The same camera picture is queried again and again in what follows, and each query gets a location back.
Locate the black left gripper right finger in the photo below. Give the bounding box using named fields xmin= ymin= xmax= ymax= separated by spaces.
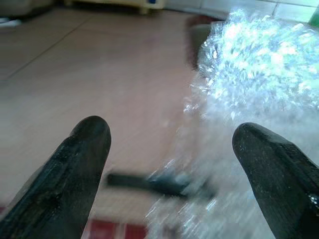
xmin=231 ymin=122 xmax=319 ymax=239

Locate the cream water ionizer appliance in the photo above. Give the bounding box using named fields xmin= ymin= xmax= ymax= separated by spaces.
xmin=63 ymin=0 xmax=167 ymax=15

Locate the black handled utensil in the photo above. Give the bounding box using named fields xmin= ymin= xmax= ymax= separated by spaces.
xmin=106 ymin=173 xmax=216 ymax=200

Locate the clear bubble wrap sheet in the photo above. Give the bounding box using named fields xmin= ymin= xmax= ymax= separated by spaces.
xmin=144 ymin=8 xmax=319 ymax=239

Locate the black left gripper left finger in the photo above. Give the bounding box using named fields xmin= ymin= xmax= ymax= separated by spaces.
xmin=0 ymin=115 xmax=112 ymax=239

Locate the green bottle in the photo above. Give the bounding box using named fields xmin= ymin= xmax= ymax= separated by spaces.
xmin=308 ymin=7 xmax=319 ymax=25

